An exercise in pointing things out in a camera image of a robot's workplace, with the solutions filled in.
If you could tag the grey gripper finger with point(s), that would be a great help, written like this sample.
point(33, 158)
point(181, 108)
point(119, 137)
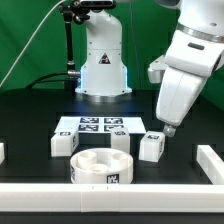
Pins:
point(169, 130)

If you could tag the white round stool seat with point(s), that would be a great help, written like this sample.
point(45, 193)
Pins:
point(101, 166)

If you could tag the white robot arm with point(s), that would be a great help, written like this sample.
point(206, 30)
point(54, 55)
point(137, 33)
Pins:
point(104, 74)

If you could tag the white front rail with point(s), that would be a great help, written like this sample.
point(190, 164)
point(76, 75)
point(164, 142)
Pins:
point(111, 198)

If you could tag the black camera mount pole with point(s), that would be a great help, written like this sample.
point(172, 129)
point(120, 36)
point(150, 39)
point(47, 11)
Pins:
point(71, 82)

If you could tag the white rail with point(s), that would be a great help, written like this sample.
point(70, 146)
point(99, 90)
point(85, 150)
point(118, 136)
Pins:
point(211, 164)
point(111, 198)

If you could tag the white right rail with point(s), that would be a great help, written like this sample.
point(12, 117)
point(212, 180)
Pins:
point(211, 164)

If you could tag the black camera on mount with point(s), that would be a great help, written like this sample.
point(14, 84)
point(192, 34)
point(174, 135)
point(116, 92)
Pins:
point(94, 4)

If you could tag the white left block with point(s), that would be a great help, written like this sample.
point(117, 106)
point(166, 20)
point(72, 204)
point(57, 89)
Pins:
point(2, 153)

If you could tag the white paper marker sheet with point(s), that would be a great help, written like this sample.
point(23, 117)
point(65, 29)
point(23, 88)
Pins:
point(86, 124)

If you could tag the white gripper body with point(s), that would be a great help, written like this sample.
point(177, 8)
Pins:
point(190, 62)

